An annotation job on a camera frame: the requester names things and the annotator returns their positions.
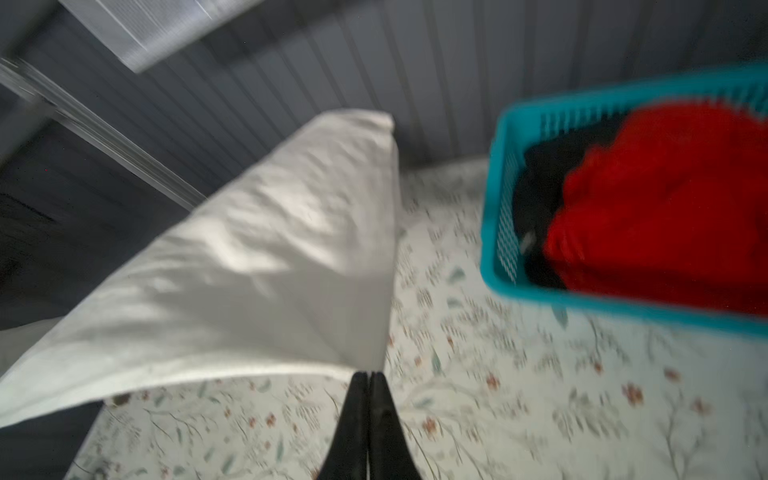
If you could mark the teal plastic basket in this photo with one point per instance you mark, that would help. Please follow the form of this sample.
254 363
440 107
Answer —
532 121

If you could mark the red t-shirt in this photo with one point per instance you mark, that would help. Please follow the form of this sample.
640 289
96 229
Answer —
674 210

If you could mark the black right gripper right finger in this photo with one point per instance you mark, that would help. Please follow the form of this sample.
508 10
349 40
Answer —
388 452

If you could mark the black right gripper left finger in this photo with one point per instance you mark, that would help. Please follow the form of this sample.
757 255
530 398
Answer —
347 455

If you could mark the white t-shirt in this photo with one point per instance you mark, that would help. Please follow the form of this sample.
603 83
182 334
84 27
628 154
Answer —
287 270

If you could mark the black t-shirt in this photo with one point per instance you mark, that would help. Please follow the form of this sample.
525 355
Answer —
538 192

